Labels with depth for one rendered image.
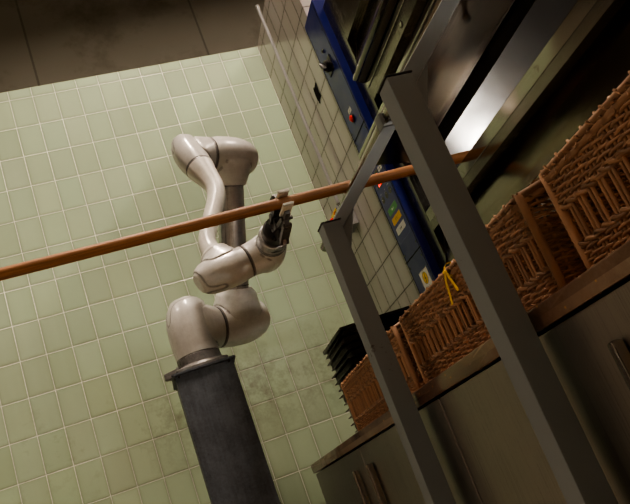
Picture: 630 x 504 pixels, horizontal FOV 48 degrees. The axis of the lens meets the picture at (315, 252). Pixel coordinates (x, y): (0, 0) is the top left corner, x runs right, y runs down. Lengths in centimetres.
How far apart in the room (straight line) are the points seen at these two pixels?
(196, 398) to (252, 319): 38
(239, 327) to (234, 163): 59
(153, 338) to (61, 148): 97
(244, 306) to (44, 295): 91
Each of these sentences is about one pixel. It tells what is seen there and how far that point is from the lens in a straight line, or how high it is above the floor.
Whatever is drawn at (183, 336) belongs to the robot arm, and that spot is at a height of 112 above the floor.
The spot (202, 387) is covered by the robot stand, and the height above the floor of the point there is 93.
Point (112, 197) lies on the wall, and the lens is 326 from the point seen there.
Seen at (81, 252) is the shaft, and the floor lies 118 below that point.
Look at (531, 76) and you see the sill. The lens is 177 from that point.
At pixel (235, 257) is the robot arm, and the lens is 210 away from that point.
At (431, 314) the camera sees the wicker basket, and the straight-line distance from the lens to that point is 133.
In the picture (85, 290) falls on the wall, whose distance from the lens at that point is 310.
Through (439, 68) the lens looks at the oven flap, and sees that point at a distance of 200.
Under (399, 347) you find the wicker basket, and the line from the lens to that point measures 151.
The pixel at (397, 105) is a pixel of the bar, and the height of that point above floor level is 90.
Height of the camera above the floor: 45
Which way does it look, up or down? 18 degrees up
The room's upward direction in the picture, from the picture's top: 21 degrees counter-clockwise
